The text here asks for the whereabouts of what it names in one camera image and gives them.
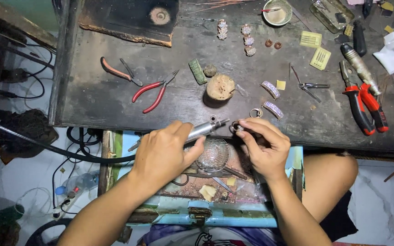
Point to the dark cloth bundle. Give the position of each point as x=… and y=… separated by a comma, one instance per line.
x=26, y=131

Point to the charred soldering block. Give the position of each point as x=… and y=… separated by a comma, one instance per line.
x=121, y=20

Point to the person's printed shirt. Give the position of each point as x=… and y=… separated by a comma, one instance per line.
x=217, y=237

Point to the round wooden bench peg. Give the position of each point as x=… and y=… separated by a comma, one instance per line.
x=220, y=88

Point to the yellow packet of burs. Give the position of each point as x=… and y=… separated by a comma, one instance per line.
x=310, y=39
x=320, y=58

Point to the dark wooden side bench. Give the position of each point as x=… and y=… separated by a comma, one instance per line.
x=2, y=44

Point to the clear plastic bottle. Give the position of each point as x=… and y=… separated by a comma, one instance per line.
x=79, y=182

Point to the person's bare leg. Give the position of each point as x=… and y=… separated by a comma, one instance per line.
x=326, y=181

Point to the dark wooden workbench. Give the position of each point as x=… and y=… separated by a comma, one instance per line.
x=190, y=102

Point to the person's right hand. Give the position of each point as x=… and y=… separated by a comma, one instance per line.
x=268, y=150

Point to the red and black combination pliers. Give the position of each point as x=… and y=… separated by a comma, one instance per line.
x=360, y=109

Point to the green polishing block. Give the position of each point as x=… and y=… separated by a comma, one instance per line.
x=197, y=71

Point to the curved jewelled band piece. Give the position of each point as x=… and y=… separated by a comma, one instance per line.
x=270, y=90
x=274, y=110

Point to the yellow wax lump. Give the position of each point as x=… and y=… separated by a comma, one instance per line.
x=207, y=192

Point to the plastic bag with white powder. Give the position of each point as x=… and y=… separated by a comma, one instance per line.
x=393, y=51

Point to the small yellow paper square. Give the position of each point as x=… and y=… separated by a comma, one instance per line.
x=281, y=85

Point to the small grey round lump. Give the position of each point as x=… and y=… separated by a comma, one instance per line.
x=210, y=70

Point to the person's black shorts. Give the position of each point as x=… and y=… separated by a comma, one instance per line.
x=338, y=222

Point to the small brown flower ornament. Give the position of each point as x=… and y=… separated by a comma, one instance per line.
x=269, y=43
x=278, y=45

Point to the silver rotary handpiece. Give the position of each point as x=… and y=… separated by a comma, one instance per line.
x=205, y=129

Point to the clear glass bowl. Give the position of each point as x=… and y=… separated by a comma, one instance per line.
x=214, y=155

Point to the steel tweezers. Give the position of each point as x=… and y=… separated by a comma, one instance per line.
x=311, y=94
x=314, y=85

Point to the grey tool with black end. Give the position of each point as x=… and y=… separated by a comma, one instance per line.
x=359, y=66

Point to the white and green bowl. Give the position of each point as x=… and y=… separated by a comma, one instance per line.
x=278, y=18

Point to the person's left hand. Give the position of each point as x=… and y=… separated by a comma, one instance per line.
x=161, y=153

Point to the dark metal shears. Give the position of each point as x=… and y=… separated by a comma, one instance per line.
x=231, y=172

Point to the metal tin tray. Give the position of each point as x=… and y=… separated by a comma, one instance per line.
x=326, y=15

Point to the white power strip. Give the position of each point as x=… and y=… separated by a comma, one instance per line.
x=63, y=206

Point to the blue wooden drawer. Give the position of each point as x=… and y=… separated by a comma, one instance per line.
x=183, y=211

